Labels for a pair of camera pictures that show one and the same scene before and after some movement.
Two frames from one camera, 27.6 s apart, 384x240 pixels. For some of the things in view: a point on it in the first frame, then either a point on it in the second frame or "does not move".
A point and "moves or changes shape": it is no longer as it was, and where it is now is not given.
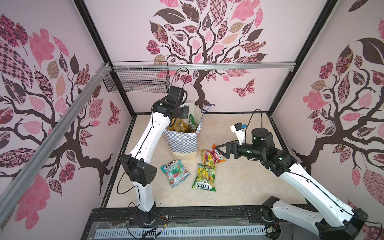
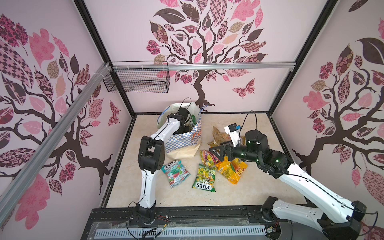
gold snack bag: [181, 125] moves or changes shape
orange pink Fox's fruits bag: [211, 158] does not move
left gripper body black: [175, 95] → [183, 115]
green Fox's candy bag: [205, 178] does not move
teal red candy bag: [176, 172] does not move
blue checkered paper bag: [185, 144] does not move
